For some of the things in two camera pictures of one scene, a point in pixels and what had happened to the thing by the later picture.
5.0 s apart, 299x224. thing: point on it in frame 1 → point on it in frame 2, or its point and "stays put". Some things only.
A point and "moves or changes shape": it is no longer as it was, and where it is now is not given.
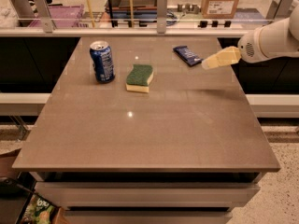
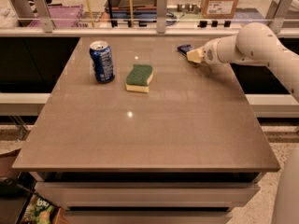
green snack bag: x=39 y=211 stays put
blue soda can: x=102 y=59 stays put
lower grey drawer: x=147 y=217 stays put
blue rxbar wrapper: x=189 y=57 moves or changes shape
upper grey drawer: x=148 y=194 stays put
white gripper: x=248 y=50 → x=208 y=54
